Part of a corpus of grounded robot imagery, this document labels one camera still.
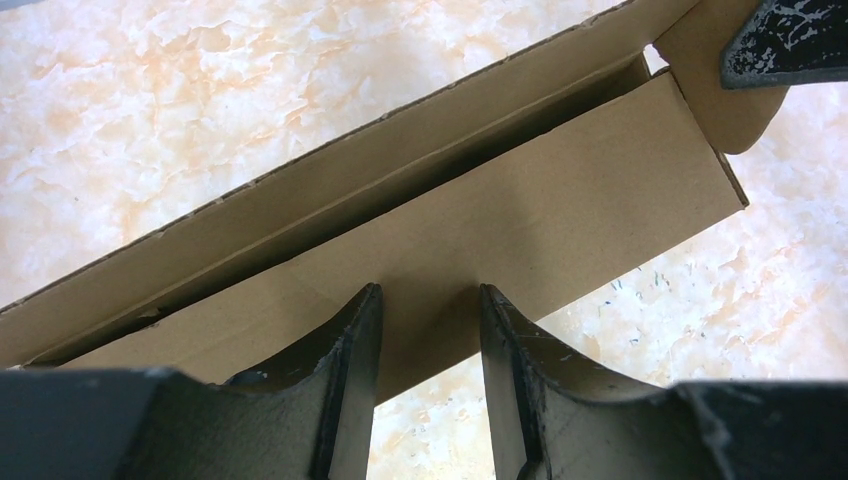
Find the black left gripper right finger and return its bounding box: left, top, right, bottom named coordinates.
left=480, top=284, right=847, bottom=479

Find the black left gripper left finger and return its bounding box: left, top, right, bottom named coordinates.
left=1, top=284, right=383, bottom=479

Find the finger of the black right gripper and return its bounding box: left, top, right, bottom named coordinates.
left=720, top=0, right=847, bottom=90

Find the brown cardboard box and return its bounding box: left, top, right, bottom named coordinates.
left=1, top=1, right=786, bottom=400

